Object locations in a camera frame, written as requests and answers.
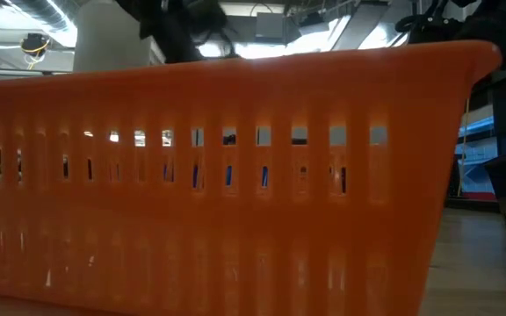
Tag orange slotted plastic basket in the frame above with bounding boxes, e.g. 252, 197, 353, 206
0, 39, 502, 316

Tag blue and red background rack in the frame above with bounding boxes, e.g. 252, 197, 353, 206
452, 115, 506, 203

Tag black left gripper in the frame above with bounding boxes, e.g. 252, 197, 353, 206
116, 0, 239, 65

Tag black reel with yellow cord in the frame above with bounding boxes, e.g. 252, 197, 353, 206
19, 32, 52, 71

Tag white round pillar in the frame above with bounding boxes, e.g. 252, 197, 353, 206
72, 0, 166, 74

